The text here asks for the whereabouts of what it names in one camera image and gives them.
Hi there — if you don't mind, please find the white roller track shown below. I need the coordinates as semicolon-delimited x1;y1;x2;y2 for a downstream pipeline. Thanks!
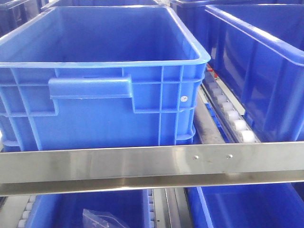
202;71;260;143

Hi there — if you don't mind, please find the blue bin below left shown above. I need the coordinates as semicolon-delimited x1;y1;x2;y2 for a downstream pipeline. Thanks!
25;190;154;228

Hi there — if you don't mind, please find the blue crate right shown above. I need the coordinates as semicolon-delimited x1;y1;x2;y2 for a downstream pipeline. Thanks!
206;4;304;142

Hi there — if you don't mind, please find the blue bin below right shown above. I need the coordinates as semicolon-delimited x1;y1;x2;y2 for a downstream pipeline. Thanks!
186;183;304;228

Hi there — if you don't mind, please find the blue crate front centre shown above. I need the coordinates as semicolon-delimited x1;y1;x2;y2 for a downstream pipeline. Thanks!
0;6;210;152

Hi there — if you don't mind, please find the steel shelf front rail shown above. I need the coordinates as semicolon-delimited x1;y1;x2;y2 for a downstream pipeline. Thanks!
0;142;304;196

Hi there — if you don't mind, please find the blue bin below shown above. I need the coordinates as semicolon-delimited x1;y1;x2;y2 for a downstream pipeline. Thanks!
186;183;304;228
25;190;154;228

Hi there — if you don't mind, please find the clear plastic bag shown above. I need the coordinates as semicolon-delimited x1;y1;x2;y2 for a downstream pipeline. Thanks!
83;209;129;228

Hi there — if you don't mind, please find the blue crate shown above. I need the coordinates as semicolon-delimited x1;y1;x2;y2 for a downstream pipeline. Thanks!
0;6;210;152
206;4;304;142

